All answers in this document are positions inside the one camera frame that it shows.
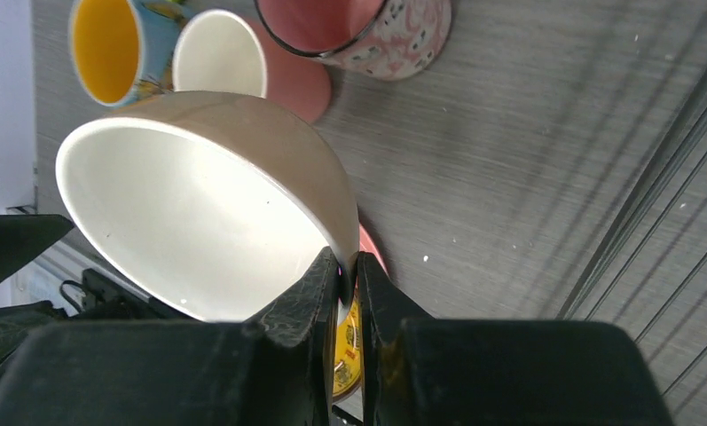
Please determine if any white ceramic bowl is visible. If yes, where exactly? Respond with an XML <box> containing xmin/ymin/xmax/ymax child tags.
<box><xmin>55</xmin><ymin>91</ymin><xmax>359</xmax><ymax>321</ymax></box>

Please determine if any plain pink mug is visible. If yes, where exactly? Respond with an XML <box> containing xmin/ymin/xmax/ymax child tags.
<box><xmin>172</xmin><ymin>9</ymin><xmax>332</xmax><ymax>123</ymax></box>

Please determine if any black wire dish rack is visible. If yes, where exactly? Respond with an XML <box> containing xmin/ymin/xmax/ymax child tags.
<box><xmin>556</xmin><ymin>67</ymin><xmax>707</xmax><ymax>425</ymax></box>

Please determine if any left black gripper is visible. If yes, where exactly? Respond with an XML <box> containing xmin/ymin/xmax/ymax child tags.
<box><xmin>0</xmin><ymin>214</ymin><xmax>177</xmax><ymax>370</ymax></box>

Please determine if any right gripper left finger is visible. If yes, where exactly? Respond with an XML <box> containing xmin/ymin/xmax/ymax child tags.
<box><xmin>0</xmin><ymin>248</ymin><xmax>339</xmax><ymax>425</ymax></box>

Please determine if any blue butterfly mug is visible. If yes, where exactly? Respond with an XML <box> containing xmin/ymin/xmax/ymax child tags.
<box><xmin>68</xmin><ymin>0</ymin><xmax>195</xmax><ymax>108</ymax></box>

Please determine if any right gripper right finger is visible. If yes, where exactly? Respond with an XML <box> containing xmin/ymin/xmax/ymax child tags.
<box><xmin>357</xmin><ymin>253</ymin><xmax>672</xmax><ymax>425</ymax></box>

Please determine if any pink patterned mug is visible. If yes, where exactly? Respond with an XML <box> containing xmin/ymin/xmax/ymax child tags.
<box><xmin>255</xmin><ymin>0</ymin><xmax>452</xmax><ymax>82</ymax></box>

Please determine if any yellow plate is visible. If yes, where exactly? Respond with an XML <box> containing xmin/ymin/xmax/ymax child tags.
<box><xmin>332</xmin><ymin>293</ymin><xmax>363</xmax><ymax>403</ymax></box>

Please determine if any large pink cream plate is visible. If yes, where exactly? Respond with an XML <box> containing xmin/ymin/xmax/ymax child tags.
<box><xmin>358</xmin><ymin>225</ymin><xmax>388</xmax><ymax>273</ymax></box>

